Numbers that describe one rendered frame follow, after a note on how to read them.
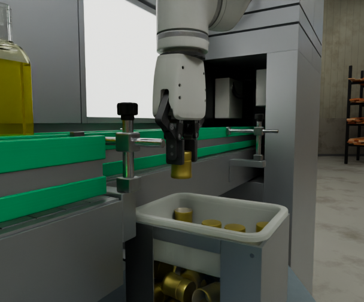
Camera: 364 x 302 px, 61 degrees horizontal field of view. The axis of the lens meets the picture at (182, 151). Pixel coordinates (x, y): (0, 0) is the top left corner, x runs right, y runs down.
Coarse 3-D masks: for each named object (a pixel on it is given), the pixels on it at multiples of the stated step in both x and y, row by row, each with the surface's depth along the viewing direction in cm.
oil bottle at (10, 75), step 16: (0, 48) 40; (16, 48) 42; (0, 64) 40; (16, 64) 42; (0, 80) 40; (16, 80) 42; (0, 96) 40; (16, 96) 42; (0, 112) 40; (16, 112) 42; (32, 112) 44; (0, 128) 40; (16, 128) 42; (32, 128) 44
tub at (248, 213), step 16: (144, 208) 52; (160, 208) 56; (176, 208) 61; (192, 208) 61; (208, 208) 59; (224, 208) 58; (240, 208) 56; (256, 208) 55; (272, 208) 53; (160, 224) 45; (176, 224) 44; (192, 224) 43; (224, 224) 58; (240, 224) 56; (272, 224) 43; (240, 240) 39; (256, 240) 39
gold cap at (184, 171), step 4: (184, 152) 50; (188, 152) 50; (184, 156) 50; (188, 156) 50; (184, 160) 50; (188, 160) 51; (172, 164) 51; (184, 164) 50; (188, 164) 51; (172, 168) 51; (176, 168) 50; (180, 168) 50; (184, 168) 50; (188, 168) 51; (172, 172) 51; (176, 172) 50; (180, 172) 50; (184, 172) 50; (188, 172) 51; (172, 176) 51; (176, 176) 50; (180, 176) 50; (184, 176) 50; (188, 176) 51
